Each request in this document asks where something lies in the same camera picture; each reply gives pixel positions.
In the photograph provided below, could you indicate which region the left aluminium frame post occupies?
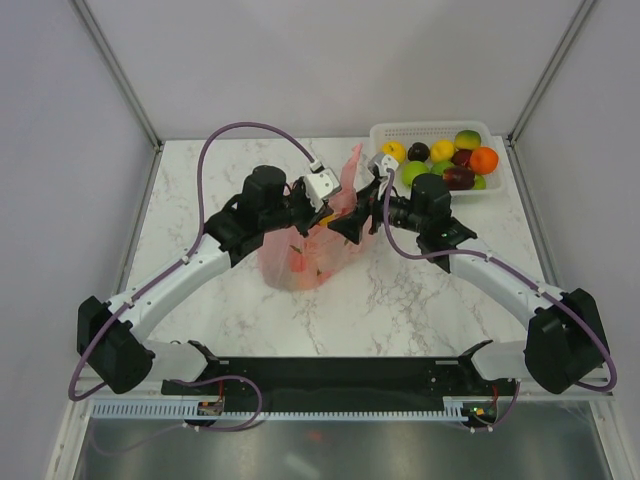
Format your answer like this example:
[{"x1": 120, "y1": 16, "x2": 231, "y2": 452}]
[{"x1": 69, "y1": 0, "x2": 165, "y2": 147}]

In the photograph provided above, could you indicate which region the yellow fake apple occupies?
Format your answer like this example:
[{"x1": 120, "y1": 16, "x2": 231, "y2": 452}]
[{"x1": 381, "y1": 141, "x2": 407, "y2": 163}]

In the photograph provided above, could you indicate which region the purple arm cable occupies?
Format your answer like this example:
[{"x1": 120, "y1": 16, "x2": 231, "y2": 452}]
[
  {"x1": 67, "y1": 121, "x2": 324, "y2": 402},
  {"x1": 382, "y1": 167, "x2": 619, "y2": 394}
]

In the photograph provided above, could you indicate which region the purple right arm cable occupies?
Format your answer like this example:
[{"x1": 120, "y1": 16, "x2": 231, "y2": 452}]
[{"x1": 382, "y1": 167, "x2": 619, "y2": 394}]

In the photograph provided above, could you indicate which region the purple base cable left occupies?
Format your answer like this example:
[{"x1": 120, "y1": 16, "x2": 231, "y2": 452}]
[{"x1": 89, "y1": 377, "x2": 265, "y2": 457}]

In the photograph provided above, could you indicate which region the white cable duct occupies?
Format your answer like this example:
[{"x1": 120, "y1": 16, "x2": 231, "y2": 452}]
[{"x1": 90, "y1": 399, "x2": 468, "y2": 422}]

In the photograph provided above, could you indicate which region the dark red fake apple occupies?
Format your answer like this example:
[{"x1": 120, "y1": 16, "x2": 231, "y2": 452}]
[{"x1": 442, "y1": 166, "x2": 475, "y2": 191}]

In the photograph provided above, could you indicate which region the orange fake orange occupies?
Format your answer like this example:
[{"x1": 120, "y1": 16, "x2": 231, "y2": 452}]
[{"x1": 469, "y1": 146, "x2": 499, "y2": 175}]

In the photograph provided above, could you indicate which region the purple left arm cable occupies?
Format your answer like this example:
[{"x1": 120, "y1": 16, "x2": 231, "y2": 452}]
[{"x1": 67, "y1": 121, "x2": 324, "y2": 402}]

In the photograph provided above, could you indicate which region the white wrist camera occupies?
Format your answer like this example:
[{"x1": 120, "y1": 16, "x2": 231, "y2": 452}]
[
  {"x1": 302, "y1": 160, "x2": 341, "y2": 211},
  {"x1": 367, "y1": 152, "x2": 400, "y2": 179}
]

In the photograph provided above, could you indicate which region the yellow fake fruit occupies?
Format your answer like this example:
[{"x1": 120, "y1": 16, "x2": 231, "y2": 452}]
[{"x1": 319, "y1": 214, "x2": 337, "y2": 227}]

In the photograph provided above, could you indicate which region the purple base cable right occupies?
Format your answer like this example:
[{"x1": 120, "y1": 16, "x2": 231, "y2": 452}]
[{"x1": 462, "y1": 379, "x2": 522, "y2": 435}]

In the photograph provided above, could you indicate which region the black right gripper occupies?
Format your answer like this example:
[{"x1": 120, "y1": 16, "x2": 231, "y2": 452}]
[{"x1": 328, "y1": 178, "x2": 427, "y2": 245}]

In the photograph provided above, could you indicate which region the dark purple fake fruit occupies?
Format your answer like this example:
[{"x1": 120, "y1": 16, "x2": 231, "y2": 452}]
[{"x1": 407, "y1": 142, "x2": 430, "y2": 162}]

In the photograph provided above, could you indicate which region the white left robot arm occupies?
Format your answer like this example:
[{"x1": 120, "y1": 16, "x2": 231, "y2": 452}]
[{"x1": 76, "y1": 165, "x2": 341, "y2": 394}]

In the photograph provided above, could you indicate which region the white plastic basket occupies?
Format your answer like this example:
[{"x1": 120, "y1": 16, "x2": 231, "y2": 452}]
[{"x1": 370, "y1": 120, "x2": 506, "y2": 198}]

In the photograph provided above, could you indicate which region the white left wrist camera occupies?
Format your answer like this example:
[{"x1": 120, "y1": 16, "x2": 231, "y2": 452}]
[{"x1": 302, "y1": 160, "x2": 341, "y2": 211}]

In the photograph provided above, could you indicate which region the green fake apple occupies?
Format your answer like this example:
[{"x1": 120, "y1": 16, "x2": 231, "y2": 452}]
[{"x1": 401, "y1": 161, "x2": 430, "y2": 188}]

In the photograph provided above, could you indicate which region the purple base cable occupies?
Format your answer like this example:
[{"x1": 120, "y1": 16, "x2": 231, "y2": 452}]
[
  {"x1": 89, "y1": 377, "x2": 265, "y2": 457},
  {"x1": 462, "y1": 379, "x2": 522, "y2": 435}
]

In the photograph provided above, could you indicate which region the yellow fake lemon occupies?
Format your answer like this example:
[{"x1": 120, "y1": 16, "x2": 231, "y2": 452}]
[{"x1": 430, "y1": 139, "x2": 456, "y2": 163}]

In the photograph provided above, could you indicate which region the yellow green fake mango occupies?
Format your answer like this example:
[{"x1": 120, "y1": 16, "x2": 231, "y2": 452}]
[{"x1": 454, "y1": 129, "x2": 482, "y2": 151}]

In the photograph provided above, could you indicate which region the right aluminium frame post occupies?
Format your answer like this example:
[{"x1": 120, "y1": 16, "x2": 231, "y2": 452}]
[{"x1": 505, "y1": 0, "x2": 601, "y2": 146}]

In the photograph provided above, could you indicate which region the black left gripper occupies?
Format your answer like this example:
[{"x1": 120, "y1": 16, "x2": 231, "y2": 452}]
[{"x1": 261, "y1": 177, "x2": 333, "y2": 239}]

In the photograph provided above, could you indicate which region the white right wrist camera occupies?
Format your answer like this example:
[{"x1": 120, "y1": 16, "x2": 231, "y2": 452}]
[{"x1": 367, "y1": 152, "x2": 400, "y2": 179}]

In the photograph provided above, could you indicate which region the pink plastic bag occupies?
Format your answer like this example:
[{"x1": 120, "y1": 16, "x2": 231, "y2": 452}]
[{"x1": 258, "y1": 144, "x2": 374, "y2": 291}]

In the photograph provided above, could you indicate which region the small green fake fruit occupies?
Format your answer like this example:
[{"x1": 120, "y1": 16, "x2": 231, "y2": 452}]
[{"x1": 472, "y1": 174, "x2": 486, "y2": 190}]

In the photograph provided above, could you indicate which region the green fake lime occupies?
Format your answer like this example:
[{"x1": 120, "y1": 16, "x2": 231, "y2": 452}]
[{"x1": 431, "y1": 161, "x2": 454, "y2": 176}]

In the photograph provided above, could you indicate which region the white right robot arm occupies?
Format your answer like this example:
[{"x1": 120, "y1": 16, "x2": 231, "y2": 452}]
[{"x1": 328, "y1": 172, "x2": 618, "y2": 394}]

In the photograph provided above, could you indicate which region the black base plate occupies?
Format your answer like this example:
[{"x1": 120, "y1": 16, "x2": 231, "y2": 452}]
[{"x1": 160, "y1": 355, "x2": 517, "y2": 414}]

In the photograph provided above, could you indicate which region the aluminium frame post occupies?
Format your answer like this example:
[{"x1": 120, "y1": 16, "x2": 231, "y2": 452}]
[
  {"x1": 69, "y1": 0, "x2": 165, "y2": 147},
  {"x1": 505, "y1": 0, "x2": 601, "y2": 146}
]

